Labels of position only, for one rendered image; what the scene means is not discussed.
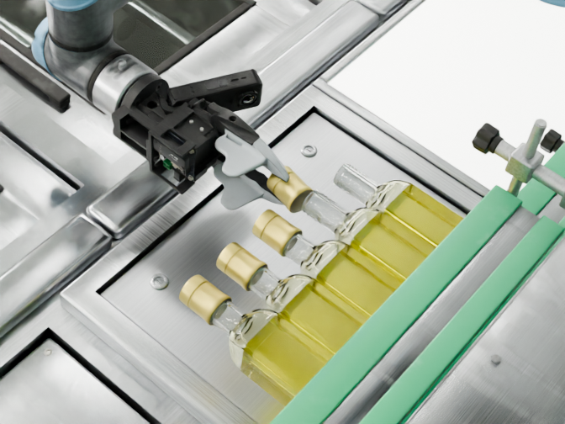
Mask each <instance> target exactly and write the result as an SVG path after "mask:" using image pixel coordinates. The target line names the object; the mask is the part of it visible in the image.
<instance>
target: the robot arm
mask: <svg viewBox="0 0 565 424"><path fill-rule="evenodd" d="M131 1H132V0H45V4H46V12H47V17H46V18H45V19H44V20H43V21H42V22H41V23H40V25H39V26H38V28H37V30H36V31H35V33H34V35H35V39H34V40H33V41H32V52H33V55H34V58H35V60H37V62H39V64H40V65H42V66H43V67H44V68H45V69H46V70H47V71H48V73H49V74H51V76H53V77H54V78H56V79H57V80H59V81H62V82H64V83H65V84H66V85H67V86H69V87H70V88H72V89H73V90H75V91H76V92H77V93H79V94H80V95H82V96H83V97H84V98H85V99H87V100H88V101H89V102H91V103H93V104H94V105H95V106H96V107H97V108H99V109H101V110H102V111H103V112H104V113H105V114H107V115H108V116H109V117H111V118H112V121H113V123H114V127H113V135H114V136H116V137H117V138H118V139H120V140H121V141H123V143H125V144H126V145H127V146H129V147H130V148H131V149H133V150H134V151H136V152H137V153H139V154H140V155H141V156H143V157H144V158H145V159H146V160H147V161H148V162H149V163H150V172H152V173H153V174H155V175H156V176H157V177H158V178H159V179H161V180H162V181H163V182H165V183H167V184H168V185H169V186H171V187H172V188H174V189H175V190H176V191H178V192H179V193H180V194H181V195H183V194H184V193H185V192H187V191H188V190H189V189H190V188H191V187H192V186H193V185H194V184H195V182H196V181H197V180H199V179H200V178H201V177H202V176H203V175H204V174H205V173H206V172H207V169H209V168H210V167H211V166H212V168H213V169H214V176H215V177H216V178H217V179H218V180H219V181H220V182H221V183H222V184H223V185H224V191H223V193H222V196H221V198H220V203H221V204H222V205H223V206H224V207H225V208H226V209H230V210H234V209H238V208H240V207H242V206H244V205H246V204H249V203H250V202H252V201H254V200H256V199H259V198H261V199H265V200H267V201H269V202H272V203H274V204H280V205H283V203H282V202H281V201H280V200H279V199H278V198H277V197H276V195H275V194H274V193H273V192H272V191H271V190H270V189H269V188H268V187H267V179H268V177H267V176H266V175H265V174H264V173H261V172H258V171H257V170H256V169H257V168H258V167H261V166H264V167H265V168H266V169H268V170H269V171H270V172H271V173H272V174H273V175H275V176H277V177H278V178H280V179H282V180H283V181H284V182H287V181H288V180H289V178H290V177H289V175H288V172H287V170H286V169H285V167H284V165H283V164H282V163H281V161H280V160H279V159H278V158H277V156H276V155H275V153H274V152H273V151H272V149H271V148H270V147H269V146H268V145H267V144H266V142H265V141H263V140H262V139H261V138H260V136H259V135H258V134H257V133H256V132H255V131H254V130H253V129H252V128H251V127H250V126H249V125H248V124H247V123H246V122H245V121H244V120H243V119H242V118H241V117H239V116H238V115H237V114H235V113H233V112H236V111H240V110H243V109H250V108H254V107H257V106H259V105H260V103H261V94H262V86H263V84H262V82H261V79H260V77H259V75H258V73H257V71H256V70H255V69H250V70H246V71H242V72H236V73H231V74H228V75H223V76H220V77H213V78H210V79H206V80H202V81H198V82H191V83H188V84H183V85H180V86H176V87H169V84H168V82H167V81H166V80H164V79H163V78H162V77H160V76H158V75H157V73H156V72H155V71H154V70H152V69H151V68H149V67H148V66H147V65H146V64H144V63H143V62H141V61H139V60H138V59H137V58H135V57H134V56H132V55H131V54H130V53H129V52H128V51H126V50H125V49H123V48H122V47H120V46H119V45H117V44H116V43H115V42H114V39H113V33H114V19H113V14H114V12H115V11H117V10H118V9H120V8H122V7H123V6H124V5H125V4H127V3H129V2H131ZM159 158H160V161H159V162H157V160H158V159H159ZM155 163H156V164H155ZM171 169H172V170H173V171H174V177H173V178H174V179H176V180H177V181H178V182H181V181H182V180H183V179H184V178H185V180H184V181H183V182H182V183H180V184H179V185H178V186H176V185H175V184H173V183H172V182H170V181H169V180H168V179H166V178H165V177H163V176H162V174H163V173H164V172H165V171H167V170H171ZM194 181H195V182H194Z"/></svg>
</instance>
